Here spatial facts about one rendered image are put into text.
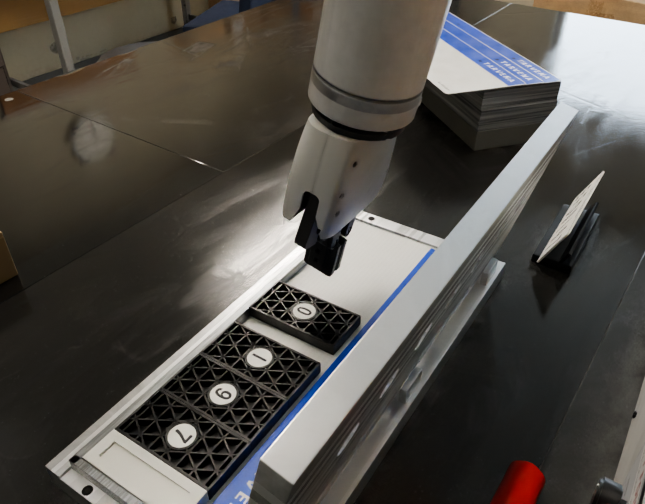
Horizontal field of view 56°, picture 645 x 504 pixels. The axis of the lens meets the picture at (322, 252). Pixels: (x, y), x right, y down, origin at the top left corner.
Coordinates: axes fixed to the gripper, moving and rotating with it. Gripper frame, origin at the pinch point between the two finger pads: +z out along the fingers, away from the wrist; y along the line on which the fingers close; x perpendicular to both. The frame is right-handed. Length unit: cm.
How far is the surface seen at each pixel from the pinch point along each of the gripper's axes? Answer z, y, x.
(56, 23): 85, -119, -198
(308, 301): 5.5, 1.7, 0.4
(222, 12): 84, -186, -165
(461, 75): 0.3, -46.5, -6.0
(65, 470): 7.6, 26.8, -4.5
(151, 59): 23, -45, -68
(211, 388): 5.6, 15.3, -0.2
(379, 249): 6.4, -11.0, 1.6
